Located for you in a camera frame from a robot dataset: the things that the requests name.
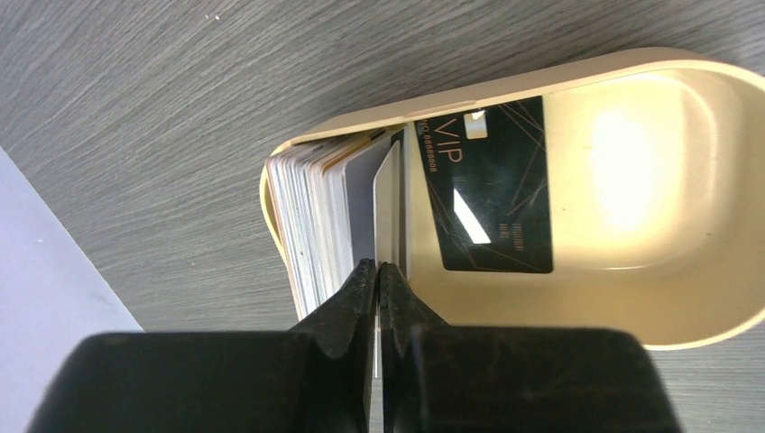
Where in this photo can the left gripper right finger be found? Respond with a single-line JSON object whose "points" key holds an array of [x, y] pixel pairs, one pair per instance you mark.
{"points": [[443, 378]]}

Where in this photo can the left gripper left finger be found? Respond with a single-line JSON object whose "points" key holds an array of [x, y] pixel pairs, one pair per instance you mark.
{"points": [[313, 377]]}

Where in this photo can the black card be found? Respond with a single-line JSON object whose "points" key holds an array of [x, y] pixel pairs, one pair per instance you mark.
{"points": [[486, 174]]}

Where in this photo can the white magnetic stripe card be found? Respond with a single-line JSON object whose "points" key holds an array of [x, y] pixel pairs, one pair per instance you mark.
{"points": [[387, 208]]}

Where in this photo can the stack of cards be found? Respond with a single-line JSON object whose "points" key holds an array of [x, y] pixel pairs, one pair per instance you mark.
{"points": [[323, 198]]}

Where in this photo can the beige oval tray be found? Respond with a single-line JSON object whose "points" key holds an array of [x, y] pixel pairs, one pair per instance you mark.
{"points": [[656, 191]]}

